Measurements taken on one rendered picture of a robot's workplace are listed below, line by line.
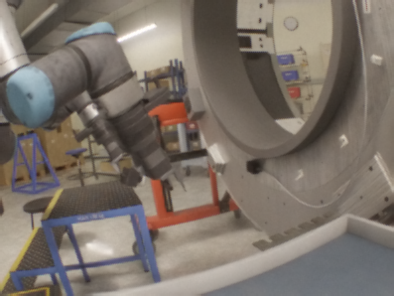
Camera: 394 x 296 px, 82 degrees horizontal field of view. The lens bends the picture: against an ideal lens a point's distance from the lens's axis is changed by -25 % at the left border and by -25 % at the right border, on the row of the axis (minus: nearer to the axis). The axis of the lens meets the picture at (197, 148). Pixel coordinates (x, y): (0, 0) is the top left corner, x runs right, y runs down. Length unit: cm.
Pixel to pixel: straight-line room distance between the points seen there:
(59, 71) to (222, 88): 85
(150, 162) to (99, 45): 23
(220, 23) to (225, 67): 21
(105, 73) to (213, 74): 77
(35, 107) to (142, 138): 21
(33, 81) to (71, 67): 7
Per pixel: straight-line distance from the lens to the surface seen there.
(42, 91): 41
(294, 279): 40
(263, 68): 147
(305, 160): 74
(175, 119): 185
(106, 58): 47
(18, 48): 57
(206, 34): 124
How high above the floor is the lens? 89
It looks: 7 degrees down
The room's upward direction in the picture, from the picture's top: 8 degrees counter-clockwise
